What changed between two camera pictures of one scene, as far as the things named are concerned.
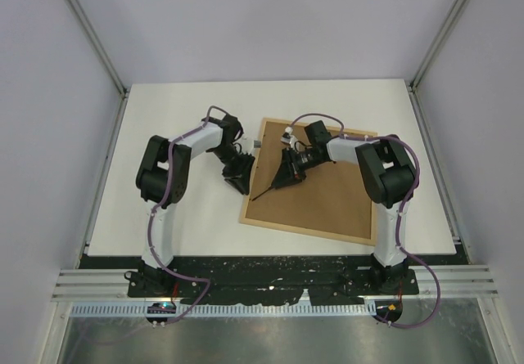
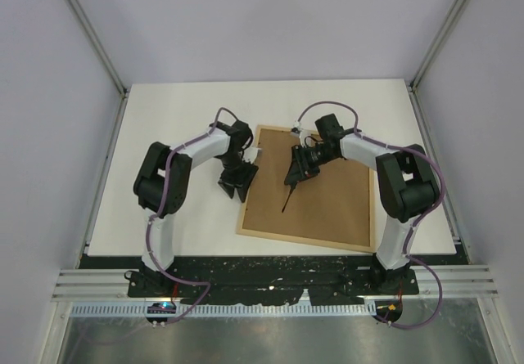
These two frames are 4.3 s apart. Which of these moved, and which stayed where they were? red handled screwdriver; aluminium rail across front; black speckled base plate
Moved: red handled screwdriver
Stayed: black speckled base plate; aluminium rail across front
